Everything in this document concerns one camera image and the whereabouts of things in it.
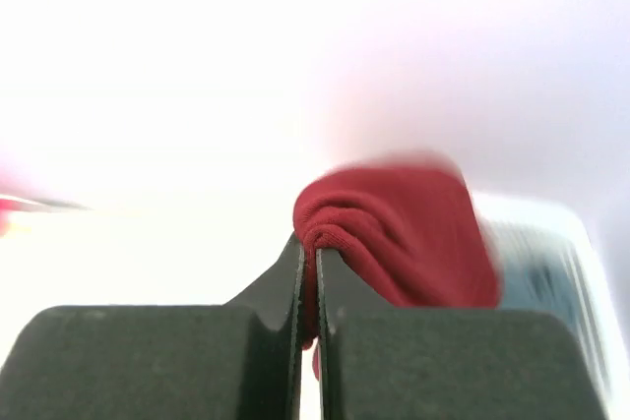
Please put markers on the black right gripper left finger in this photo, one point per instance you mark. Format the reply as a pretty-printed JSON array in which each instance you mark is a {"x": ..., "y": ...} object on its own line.
[{"x": 238, "y": 360}]

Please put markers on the dark red t-shirt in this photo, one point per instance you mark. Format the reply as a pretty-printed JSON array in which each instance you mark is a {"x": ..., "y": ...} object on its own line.
[{"x": 408, "y": 229}]

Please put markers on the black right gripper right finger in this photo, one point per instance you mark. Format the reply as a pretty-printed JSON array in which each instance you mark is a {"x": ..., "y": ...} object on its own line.
[{"x": 377, "y": 361}]

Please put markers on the white plastic basket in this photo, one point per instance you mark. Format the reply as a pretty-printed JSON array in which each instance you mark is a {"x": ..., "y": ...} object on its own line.
[{"x": 549, "y": 264}]

